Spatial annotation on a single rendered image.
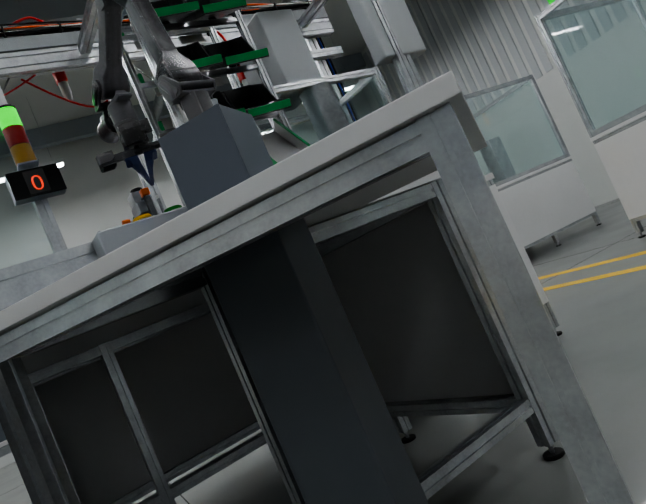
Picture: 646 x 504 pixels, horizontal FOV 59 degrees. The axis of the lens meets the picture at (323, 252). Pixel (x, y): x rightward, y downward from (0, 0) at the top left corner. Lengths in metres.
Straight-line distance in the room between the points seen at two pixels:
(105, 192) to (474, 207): 11.97
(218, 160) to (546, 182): 6.31
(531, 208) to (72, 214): 8.81
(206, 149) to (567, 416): 0.72
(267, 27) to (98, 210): 9.92
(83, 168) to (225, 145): 11.68
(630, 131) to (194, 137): 4.26
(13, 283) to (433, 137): 0.84
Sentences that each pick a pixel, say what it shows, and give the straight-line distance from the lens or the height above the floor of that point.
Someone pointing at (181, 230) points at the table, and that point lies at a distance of 0.81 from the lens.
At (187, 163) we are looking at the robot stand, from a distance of 1.08.
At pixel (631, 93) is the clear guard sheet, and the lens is 4.99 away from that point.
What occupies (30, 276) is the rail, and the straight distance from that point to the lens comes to 1.23.
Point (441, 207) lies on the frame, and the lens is 1.62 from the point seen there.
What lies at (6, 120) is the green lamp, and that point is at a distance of 1.64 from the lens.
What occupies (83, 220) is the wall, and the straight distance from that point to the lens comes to 12.36.
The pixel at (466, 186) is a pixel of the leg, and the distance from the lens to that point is 0.71.
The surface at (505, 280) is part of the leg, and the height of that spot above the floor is 0.61.
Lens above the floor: 0.69
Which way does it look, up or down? 3 degrees up
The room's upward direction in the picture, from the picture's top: 24 degrees counter-clockwise
